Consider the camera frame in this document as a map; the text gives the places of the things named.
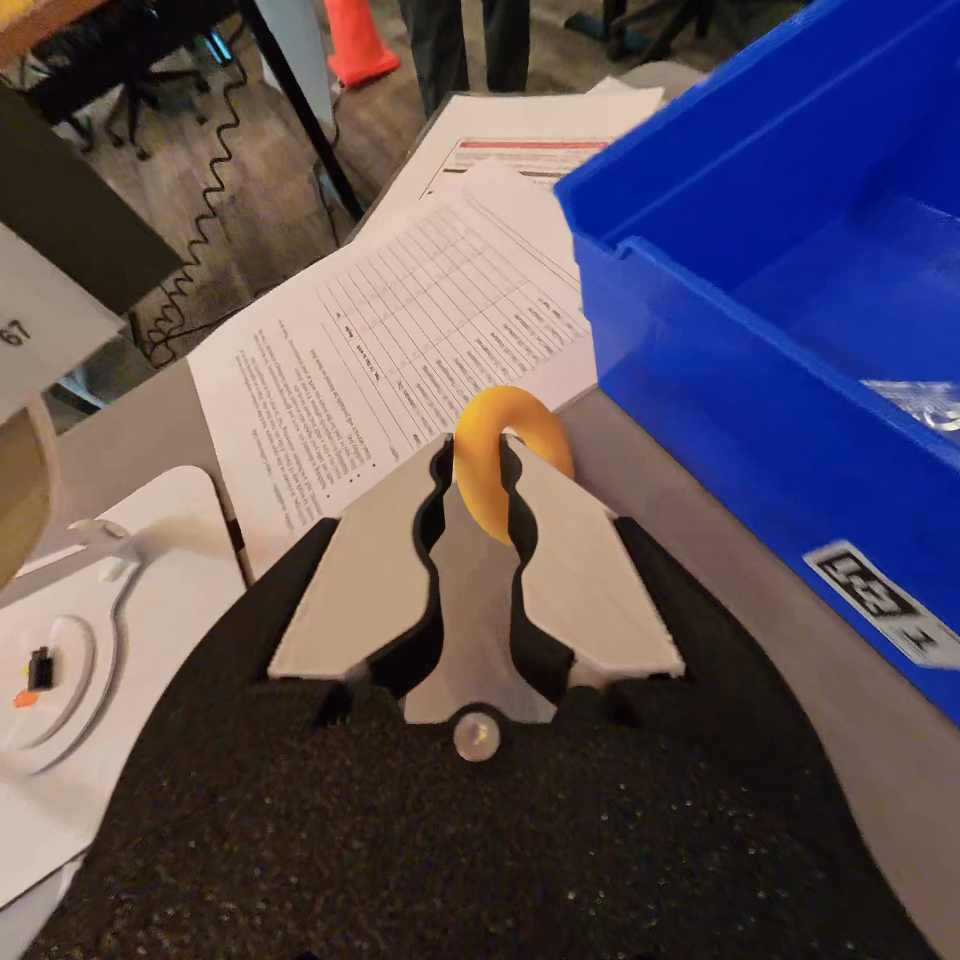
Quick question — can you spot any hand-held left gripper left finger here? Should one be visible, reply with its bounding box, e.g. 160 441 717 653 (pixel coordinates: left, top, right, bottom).
266 433 457 699

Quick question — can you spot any white paper sheet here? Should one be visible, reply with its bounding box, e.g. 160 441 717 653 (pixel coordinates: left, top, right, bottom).
581 75 669 102

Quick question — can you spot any black office chair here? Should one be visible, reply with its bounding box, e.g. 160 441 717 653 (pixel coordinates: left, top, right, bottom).
564 0 725 63
30 0 249 159

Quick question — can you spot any black coiled cable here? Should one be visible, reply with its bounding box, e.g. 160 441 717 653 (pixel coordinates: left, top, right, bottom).
135 56 252 369

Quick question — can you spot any paper sheet with printed table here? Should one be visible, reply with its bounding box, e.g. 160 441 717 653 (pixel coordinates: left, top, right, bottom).
187 157 601 579

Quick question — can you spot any yellow ring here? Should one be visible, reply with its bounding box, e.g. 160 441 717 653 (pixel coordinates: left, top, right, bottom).
452 384 576 547

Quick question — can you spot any white book stand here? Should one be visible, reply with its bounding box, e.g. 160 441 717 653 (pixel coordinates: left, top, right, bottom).
0 390 250 912

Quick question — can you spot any orange traffic cone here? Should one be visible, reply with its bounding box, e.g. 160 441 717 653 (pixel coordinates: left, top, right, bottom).
324 0 401 87

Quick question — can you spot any black pole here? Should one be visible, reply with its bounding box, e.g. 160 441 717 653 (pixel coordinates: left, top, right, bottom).
238 0 366 222

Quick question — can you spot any paper sheet with red stripe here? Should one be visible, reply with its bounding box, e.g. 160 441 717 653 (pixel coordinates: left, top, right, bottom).
345 91 667 249

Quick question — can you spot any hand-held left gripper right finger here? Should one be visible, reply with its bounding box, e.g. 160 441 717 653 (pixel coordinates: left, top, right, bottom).
498 435 687 708

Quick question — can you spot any clear plastic bag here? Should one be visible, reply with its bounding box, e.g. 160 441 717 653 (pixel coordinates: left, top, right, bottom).
858 378 960 432

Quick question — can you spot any wooden desk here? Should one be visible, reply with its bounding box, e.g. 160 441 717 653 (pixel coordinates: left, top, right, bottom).
0 0 114 65

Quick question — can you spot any blue plastic bin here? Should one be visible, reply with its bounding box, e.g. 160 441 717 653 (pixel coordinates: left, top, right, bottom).
553 0 960 727

